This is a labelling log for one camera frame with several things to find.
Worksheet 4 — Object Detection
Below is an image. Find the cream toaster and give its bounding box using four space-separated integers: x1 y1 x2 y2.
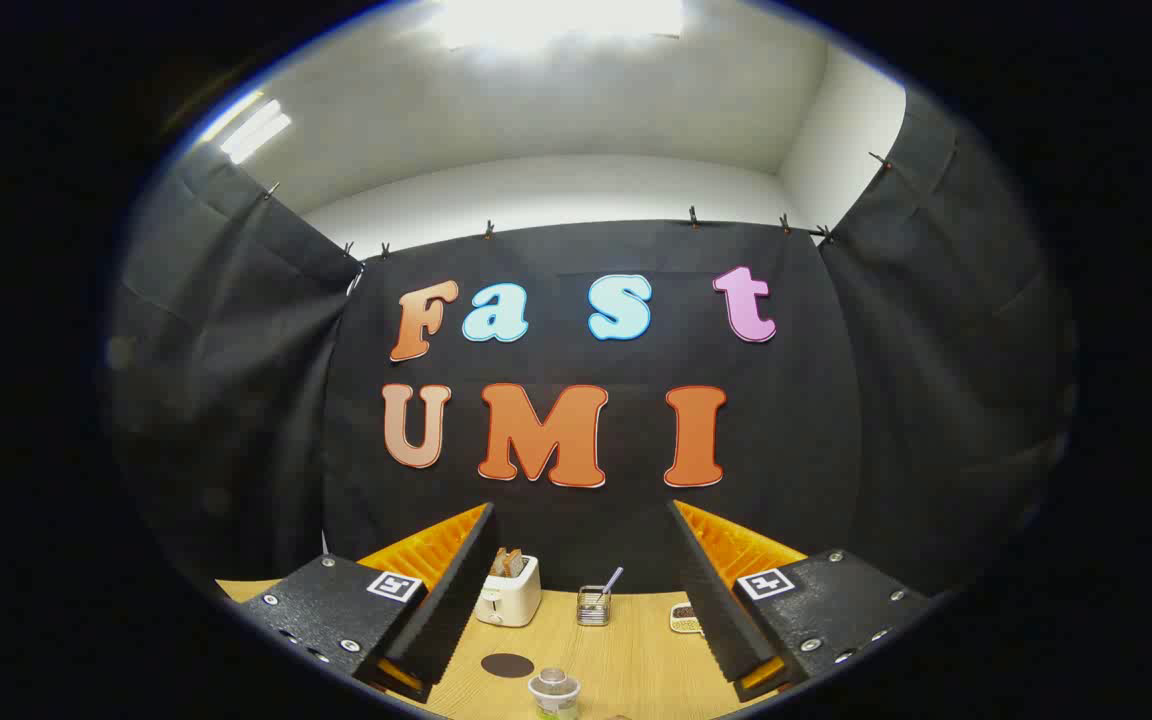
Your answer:
474 555 543 628

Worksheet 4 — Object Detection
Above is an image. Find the ceiling light panel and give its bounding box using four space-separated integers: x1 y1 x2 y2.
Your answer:
436 0 685 49

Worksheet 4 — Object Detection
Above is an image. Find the wooden table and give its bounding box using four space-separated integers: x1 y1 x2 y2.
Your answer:
216 578 787 720

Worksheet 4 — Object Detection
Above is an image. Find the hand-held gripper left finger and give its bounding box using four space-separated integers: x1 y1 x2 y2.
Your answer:
236 502 499 704

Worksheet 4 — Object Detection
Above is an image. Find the ceiling strip light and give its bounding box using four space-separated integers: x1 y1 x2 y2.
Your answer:
219 95 292 164

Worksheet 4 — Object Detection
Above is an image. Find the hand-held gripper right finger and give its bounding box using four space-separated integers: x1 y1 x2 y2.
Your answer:
666 499 932 703

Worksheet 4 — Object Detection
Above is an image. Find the clear bottle with white label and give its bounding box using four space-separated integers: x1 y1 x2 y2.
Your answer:
528 668 582 720

